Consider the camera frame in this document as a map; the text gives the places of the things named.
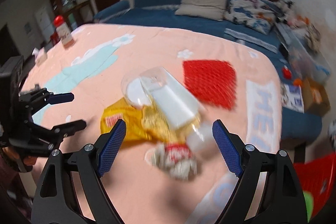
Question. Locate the clear plastic cup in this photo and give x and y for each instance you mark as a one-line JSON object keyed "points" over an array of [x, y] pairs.
{"points": [[169, 111]]}

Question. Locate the blue sofa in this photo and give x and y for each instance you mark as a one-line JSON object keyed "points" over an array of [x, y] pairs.
{"points": [[161, 13]]}

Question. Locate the beige cushion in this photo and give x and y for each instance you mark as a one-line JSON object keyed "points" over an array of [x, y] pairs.
{"points": [[208, 9]]}

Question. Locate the plush toys pile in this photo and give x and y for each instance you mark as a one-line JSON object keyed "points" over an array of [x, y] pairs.
{"points": [[301, 26]]}

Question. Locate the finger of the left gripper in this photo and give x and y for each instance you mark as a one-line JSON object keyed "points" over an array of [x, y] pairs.
{"points": [[55, 99], [69, 128]]}

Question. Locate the magazine on sofa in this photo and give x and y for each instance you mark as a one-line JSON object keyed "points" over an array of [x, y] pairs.
{"points": [[291, 98]]}

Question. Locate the small red toy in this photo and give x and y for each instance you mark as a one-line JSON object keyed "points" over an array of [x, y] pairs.
{"points": [[286, 73]]}

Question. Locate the red cap bottle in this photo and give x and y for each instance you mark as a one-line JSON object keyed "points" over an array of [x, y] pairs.
{"points": [[63, 32]]}

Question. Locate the yellow snack wrapper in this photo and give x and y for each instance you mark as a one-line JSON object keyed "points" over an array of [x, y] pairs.
{"points": [[139, 121]]}

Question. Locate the green plastic waste basket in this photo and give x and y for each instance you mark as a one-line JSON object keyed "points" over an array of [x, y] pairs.
{"points": [[309, 201]]}

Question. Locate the red white wrapper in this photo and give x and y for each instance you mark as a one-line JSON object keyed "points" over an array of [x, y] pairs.
{"points": [[174, 159]]}

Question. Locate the clear plastic storage bin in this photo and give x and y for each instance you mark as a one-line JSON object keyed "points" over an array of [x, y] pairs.
{"points": [[305, 62]]}

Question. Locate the cardboard box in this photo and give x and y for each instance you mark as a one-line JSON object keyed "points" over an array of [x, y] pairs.
{"points": [[315, 99]]}

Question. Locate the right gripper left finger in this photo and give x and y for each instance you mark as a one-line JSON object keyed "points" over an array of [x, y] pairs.
{"points": [[56, 200]]}

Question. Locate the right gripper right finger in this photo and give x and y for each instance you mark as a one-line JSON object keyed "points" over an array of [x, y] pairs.
{"points": [[282, 199]]}

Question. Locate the butterfly pillow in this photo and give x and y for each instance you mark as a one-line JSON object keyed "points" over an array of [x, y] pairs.
{"points": [[254, 14]]}

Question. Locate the red plastic mesh mat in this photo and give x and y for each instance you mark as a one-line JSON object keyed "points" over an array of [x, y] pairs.
{"points": [[212, 82]]}

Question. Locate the person's left hand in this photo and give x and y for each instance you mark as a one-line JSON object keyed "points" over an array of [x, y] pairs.
{"points": [[24, 164]]}

